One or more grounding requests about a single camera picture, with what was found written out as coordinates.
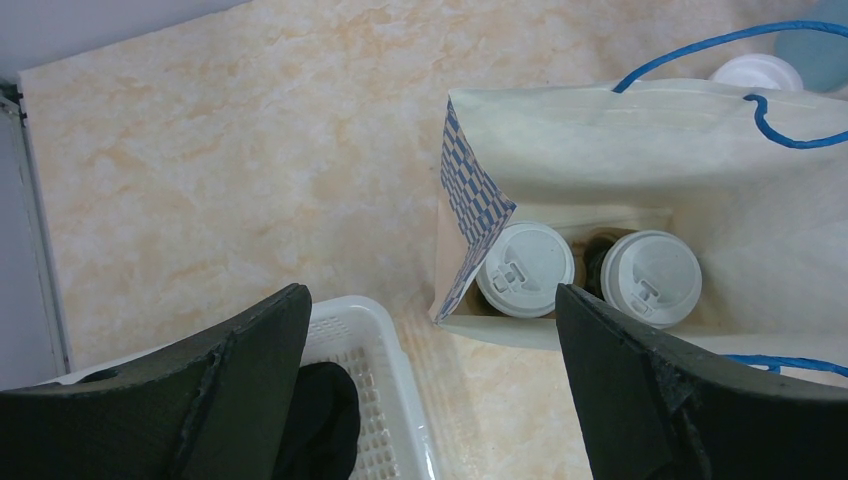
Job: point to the paper bag blue checkered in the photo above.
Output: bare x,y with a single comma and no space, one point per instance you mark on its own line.
752,180

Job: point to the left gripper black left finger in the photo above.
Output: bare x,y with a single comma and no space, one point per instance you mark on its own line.
210,406

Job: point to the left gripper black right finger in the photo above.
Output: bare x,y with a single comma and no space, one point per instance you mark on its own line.
653,406

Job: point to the black cloth in basket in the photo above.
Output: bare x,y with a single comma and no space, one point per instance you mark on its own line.
322,427

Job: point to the blue straw holder cup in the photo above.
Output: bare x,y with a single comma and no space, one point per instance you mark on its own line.
819,58

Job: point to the white cup lid stack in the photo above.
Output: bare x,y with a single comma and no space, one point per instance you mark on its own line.
759,71

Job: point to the white plastic basket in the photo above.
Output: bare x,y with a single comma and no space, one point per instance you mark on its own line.
358,334

